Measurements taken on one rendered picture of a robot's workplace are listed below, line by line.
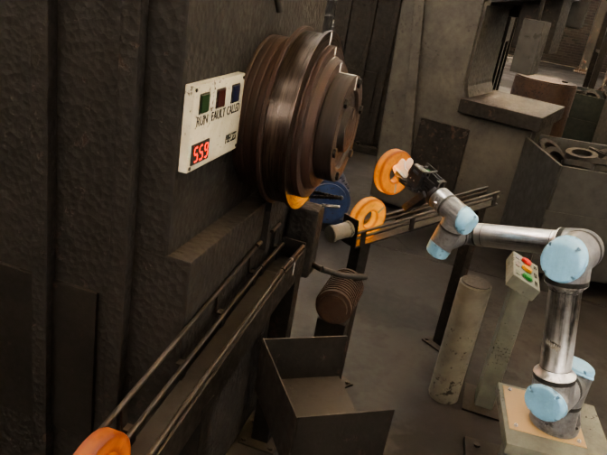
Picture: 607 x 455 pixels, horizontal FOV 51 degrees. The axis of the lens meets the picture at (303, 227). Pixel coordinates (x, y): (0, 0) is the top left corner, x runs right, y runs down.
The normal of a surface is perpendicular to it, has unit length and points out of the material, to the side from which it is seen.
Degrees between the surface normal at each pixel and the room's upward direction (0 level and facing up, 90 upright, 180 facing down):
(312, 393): 5
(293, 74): 53
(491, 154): 90
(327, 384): 5
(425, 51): 90
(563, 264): 83
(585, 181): 90
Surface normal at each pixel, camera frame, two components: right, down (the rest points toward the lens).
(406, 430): 0.16, -0.91
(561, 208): -0.04, 0.37
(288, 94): -0.20, -0.11
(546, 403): -0.68, 0.30
